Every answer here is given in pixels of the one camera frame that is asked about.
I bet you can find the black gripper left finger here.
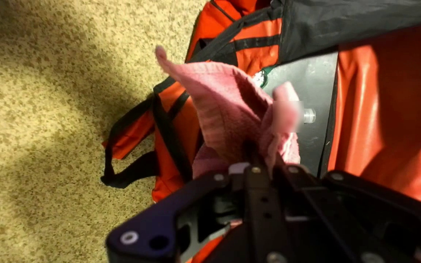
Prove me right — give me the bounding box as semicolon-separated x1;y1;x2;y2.
229;162;250;175

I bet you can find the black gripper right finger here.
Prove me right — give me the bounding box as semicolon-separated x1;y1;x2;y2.
272;156;309;180

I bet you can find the pink red towel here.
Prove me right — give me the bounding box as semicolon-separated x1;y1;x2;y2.
155;47;302;178

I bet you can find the green labelled plastic bottle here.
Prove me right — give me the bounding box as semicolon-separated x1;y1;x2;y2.
253;66;316;124

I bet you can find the orange and black backpack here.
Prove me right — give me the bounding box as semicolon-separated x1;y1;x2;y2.
100;0;421;263

